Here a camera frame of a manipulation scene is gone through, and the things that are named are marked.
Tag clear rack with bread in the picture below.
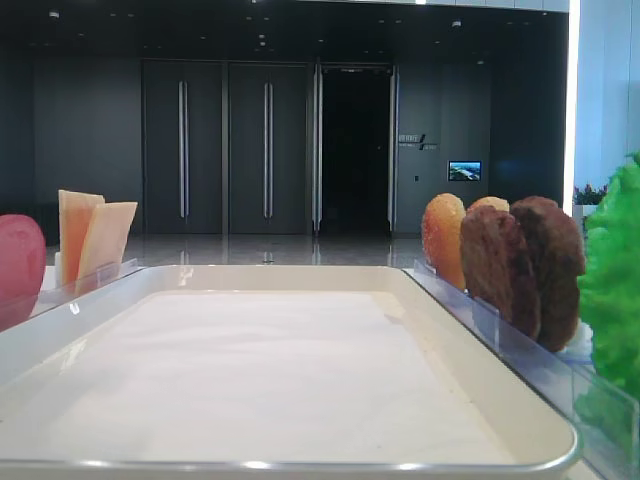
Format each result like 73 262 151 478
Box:
412 259 471 306

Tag golden bread slice near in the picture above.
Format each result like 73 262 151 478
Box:
421 193 466 291

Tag golden bread slice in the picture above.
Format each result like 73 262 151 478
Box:
467 196 510 212
421 193 466 291

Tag brown meat patty near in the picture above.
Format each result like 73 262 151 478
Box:
460 205 541 339

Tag brown meat patty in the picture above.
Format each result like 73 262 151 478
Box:
460 205 541 339
510 196 586 352

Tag golden bread slice far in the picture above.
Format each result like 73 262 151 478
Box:
467 196 510 212

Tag clear rack with cheese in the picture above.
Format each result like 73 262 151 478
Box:
32 252 142 316

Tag orange cheese slice front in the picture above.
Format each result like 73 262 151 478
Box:
78 202 138 279

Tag orange cheese slice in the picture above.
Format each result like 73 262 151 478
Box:
78 202 138 279
58 190 105 285

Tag brown meat patty far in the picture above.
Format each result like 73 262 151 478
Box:
510 196 586 352

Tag clear rack with patties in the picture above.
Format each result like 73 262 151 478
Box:
468 295 595 381

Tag orange cheese slice back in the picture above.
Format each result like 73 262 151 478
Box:
58 190 105 285

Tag red tomato slice front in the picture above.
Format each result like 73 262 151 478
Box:
1 214 46 303

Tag clear rack with tomato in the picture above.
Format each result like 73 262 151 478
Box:
0 294 39 332

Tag green lettuce leaf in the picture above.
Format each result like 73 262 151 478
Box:
572 152 640 454

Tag clear rack with lettuce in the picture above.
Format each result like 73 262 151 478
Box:
561 348 639 479

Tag open glass door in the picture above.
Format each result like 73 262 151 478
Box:
313 62 397 238

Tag dark double door middle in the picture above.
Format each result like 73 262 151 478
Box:
229 64 307 235

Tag dark double door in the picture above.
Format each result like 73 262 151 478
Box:
229 64 307 235
143 61 222 234

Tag white metal tray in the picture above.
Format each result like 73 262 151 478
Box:
1 266 581 479

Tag dark double door left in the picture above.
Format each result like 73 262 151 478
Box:
143 61 222 234

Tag potted flowers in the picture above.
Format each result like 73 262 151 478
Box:
573 184 608 205

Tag small wall screen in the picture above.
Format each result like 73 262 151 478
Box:
448 161 482 182

